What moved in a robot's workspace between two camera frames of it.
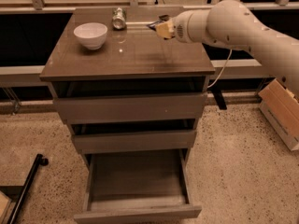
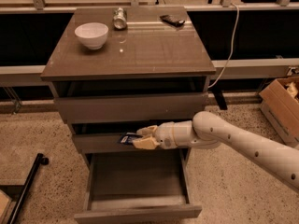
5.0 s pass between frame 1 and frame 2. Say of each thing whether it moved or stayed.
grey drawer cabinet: stayed
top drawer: stayed
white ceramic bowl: stayed
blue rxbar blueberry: moved
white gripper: moved
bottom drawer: stayed
